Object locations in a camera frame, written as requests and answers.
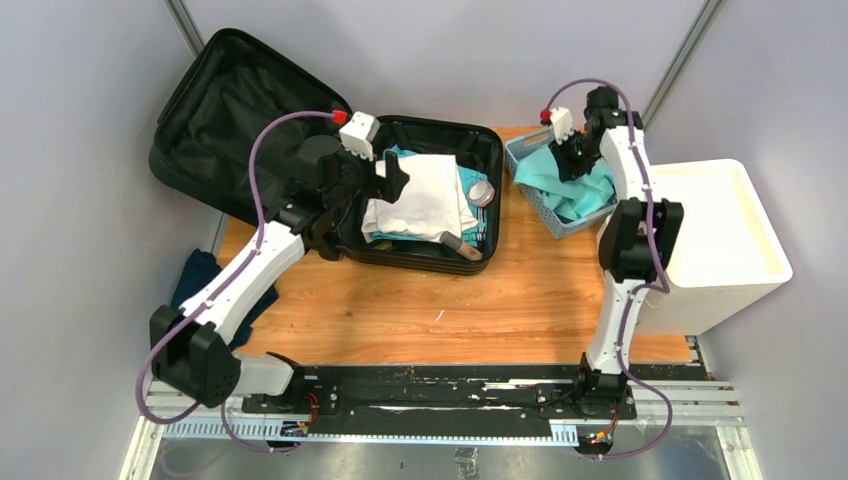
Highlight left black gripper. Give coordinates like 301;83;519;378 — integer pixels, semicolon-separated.
323;133;408;210

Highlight light teal garment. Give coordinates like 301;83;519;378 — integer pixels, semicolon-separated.
514;145;615;221

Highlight white garment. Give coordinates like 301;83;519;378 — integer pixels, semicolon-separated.
361;154;479;242

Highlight light blue plastic basket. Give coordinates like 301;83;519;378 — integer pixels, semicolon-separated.
505;129;616;239

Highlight white three-drawer storage unit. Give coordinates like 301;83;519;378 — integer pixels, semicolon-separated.
628;159;793;335

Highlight black ribbed hard-shell suitcase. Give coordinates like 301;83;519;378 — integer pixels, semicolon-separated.
149;28;501;275

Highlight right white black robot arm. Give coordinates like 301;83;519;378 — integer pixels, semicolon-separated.
546;79;684;418

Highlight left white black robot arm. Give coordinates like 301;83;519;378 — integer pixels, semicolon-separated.
150;135;410;413

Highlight clear round plastic jar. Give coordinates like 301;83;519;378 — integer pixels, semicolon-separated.
467;180;496;208

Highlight teal garment with logo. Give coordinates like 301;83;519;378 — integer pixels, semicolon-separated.
361;145;494;247

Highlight dark blue cloth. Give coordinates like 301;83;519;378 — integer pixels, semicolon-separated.
168;248;280;349

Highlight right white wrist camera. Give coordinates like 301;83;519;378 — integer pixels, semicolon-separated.
548;107;576;144

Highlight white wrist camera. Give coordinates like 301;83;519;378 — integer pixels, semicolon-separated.
548;107;576;144
339;111;380;162

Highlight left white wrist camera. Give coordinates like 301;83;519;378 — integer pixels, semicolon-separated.
339;111;380;162

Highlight right aluminium frame post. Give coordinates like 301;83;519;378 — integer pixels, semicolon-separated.
642;0;725;128

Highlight aluminium frame post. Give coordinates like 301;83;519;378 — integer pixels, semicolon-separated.
642;0;725;128
164;0;205;57

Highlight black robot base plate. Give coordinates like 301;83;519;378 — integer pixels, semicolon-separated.
241;362;710;442

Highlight left aluminium frame post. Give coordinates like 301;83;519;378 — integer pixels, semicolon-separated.
164;0;205;57

